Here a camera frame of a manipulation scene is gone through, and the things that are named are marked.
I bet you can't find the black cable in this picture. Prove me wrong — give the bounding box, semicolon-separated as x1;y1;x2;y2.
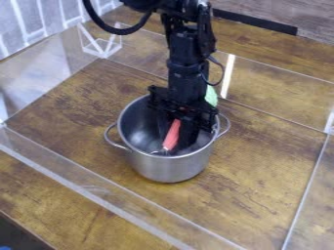
81;0;225;88

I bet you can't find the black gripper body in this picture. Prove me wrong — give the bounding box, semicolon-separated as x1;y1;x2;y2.
146;85;217;131

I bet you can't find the pink handled metal spoon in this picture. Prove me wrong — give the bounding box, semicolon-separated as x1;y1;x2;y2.
152;119;181;155

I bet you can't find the black wall strip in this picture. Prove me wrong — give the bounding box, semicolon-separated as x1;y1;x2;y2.
212;8;297;36

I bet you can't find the green bitter gourd toy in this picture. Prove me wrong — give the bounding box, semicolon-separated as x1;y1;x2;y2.
204;86;217;106

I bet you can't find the clear acrylic enclosure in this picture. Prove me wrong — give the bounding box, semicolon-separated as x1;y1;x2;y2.
0;25;334;250

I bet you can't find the stainless steel pot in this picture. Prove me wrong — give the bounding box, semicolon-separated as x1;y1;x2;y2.
104;95;231;183

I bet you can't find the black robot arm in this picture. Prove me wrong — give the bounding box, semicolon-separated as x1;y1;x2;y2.
121;0;217;151

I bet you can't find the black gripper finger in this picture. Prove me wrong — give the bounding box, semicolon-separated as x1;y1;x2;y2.
178;117;198;149

